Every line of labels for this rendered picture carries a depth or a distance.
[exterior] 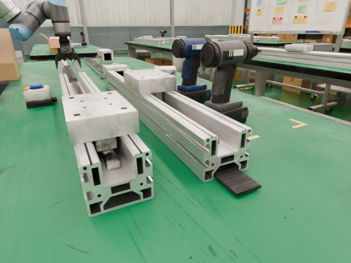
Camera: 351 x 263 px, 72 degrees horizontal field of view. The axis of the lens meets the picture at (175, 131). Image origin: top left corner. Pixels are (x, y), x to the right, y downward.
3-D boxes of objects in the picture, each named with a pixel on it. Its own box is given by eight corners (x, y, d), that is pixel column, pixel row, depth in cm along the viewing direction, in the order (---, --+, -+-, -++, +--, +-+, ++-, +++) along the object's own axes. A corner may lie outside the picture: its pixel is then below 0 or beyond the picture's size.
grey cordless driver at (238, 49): (194, 124, 67) (196, 41, 59) (243, 111, 78) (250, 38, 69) (213, 134, 62) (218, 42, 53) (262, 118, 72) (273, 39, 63)
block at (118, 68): (100, 86, 115) (96, 66, 112) (125, 83, 120) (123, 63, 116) (103, 90, 108) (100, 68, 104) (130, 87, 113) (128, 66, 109)
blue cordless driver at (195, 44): (170, 103, 87) (168, 38, 79) (211, 95, 97) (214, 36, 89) (182, 108, 81) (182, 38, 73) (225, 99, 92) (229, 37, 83)
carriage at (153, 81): (125, 92, 80) (123, 71, 77) (156, 88, 84) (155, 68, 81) (140, 104, 66) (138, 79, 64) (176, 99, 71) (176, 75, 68)
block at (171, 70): (150, 87, 112) (149, 66, 108) (174, 86, 113) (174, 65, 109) (149, 92, 103) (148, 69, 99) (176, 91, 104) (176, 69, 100)
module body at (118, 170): (62, 94, 101) (58, 73, 98) (88, 91, 105) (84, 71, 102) (88, 217, 35) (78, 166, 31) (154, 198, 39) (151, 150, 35)
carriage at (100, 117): (67, 127, 51) (61, 96, 49) (118, 119, 56) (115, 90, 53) (73, 161, 38) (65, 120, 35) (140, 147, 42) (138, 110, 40)
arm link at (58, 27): (70, 22, 108) (50, 22, 104) (72, 34, 109) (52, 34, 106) (69, 23, 114) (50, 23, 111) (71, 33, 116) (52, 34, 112)
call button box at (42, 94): (28, 103, 90) (24, 86, 87) (57, 99, 94) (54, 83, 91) (26, 108, 83) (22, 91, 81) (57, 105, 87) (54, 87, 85)
